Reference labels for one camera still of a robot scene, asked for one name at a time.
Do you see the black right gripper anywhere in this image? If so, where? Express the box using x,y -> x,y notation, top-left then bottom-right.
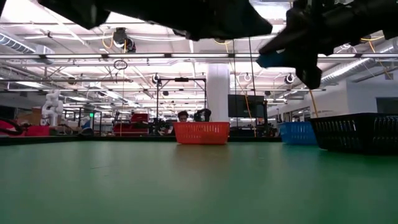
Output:
259,0 -> 386,90

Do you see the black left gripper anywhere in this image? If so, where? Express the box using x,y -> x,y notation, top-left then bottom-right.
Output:
37,0 -> 200,30

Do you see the blue foam cylinder block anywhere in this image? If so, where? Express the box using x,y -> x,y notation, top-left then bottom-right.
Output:
256,51 -> 293,69

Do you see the long ceiling light strip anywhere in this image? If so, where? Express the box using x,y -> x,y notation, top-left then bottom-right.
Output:
0,53 -> 398,60

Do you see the white round pillar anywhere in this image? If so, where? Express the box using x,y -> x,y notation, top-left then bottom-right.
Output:
206,63 -> 231,123

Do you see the blue plastic basket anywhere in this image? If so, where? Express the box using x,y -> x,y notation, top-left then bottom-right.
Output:
277,121 -> 318,146

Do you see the black monitor screen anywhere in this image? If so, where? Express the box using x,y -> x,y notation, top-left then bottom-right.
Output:
228,94 -> 266,118

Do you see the black plastic basket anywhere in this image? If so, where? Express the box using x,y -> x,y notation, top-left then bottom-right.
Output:
309,112 -> 398,156

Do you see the dark background equipment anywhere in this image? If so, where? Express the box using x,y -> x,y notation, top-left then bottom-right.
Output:
193,108 -> 212,123

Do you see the orange plastic basket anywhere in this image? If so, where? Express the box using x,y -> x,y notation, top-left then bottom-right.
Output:
172,121 -> 231,146

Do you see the red tool cabinet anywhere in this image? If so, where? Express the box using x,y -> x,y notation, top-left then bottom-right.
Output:
113,113 -> 150,136

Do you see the red cart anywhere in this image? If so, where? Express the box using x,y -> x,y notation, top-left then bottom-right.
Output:
0,119 -> 50,137

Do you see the black ceiling cable reel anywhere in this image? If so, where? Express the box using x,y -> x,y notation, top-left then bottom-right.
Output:
112,27 -> 137,53

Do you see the yellow hanging cable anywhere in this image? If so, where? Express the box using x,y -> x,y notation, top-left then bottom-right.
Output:
360,35 -> 392,80
309,89 -> 320,118
214,39 -> 257,138

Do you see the silver ceiling air duct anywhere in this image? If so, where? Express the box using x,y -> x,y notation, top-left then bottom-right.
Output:
0,32 -> 55,65
320,40 -> 398,86

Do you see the black rig frame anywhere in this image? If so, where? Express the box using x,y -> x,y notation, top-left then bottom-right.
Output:
155,77 -> 208,125

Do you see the black table frame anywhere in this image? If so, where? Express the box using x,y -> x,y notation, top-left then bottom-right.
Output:
0,135 -> 282,146

